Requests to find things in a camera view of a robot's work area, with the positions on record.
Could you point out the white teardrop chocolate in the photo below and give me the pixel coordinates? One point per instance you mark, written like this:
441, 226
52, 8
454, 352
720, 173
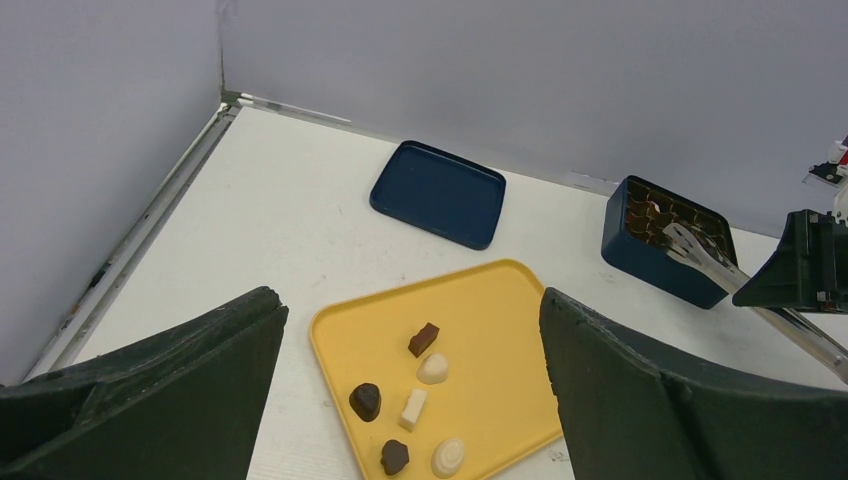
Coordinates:
433, 370

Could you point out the brown bar chocolate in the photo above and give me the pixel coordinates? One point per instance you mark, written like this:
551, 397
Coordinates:
423, 339

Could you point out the metal serving tongs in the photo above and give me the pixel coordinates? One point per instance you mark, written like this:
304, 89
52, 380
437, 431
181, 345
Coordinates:
703, 255

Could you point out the dark chocolate near edge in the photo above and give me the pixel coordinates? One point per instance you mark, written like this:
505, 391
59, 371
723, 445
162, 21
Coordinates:
394, 457

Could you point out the dark blue chocolate box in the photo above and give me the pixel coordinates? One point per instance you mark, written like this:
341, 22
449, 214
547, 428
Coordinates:
633, 240

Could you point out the yellow plastic tray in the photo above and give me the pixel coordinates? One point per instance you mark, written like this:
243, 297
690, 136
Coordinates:
497, 398

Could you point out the dark blue box lid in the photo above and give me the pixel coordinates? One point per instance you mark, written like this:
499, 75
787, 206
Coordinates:
441, 193

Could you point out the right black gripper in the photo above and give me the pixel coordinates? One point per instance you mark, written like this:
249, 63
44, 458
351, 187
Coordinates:
808, 270

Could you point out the white swirl chocolate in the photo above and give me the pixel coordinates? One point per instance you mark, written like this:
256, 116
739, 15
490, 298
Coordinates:
448, 457

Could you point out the white bar chocolate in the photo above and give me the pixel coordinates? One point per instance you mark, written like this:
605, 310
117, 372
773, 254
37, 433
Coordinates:
412, 410

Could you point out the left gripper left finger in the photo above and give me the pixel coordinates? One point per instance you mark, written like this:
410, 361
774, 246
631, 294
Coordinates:
185, 403

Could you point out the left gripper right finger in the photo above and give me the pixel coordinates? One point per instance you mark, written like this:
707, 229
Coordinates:
632, 407

